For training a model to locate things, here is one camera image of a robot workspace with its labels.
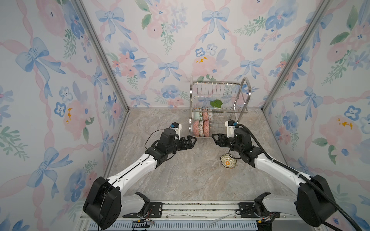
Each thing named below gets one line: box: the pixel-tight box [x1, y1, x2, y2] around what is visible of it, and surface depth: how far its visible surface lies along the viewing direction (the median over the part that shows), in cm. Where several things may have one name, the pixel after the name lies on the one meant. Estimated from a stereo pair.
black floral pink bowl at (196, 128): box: [192, 120, 200, 137], surface depth 94 cm
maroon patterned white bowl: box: [198, 120, 205, 137], surface depth 94 cm
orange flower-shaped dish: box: [220, 153, 238, 169], surface depth 92 cm
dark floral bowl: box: [203, 119, 210, 138], surface depth 94 cm
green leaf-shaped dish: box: [210, 99, 224, 109], surface depth 87 cm
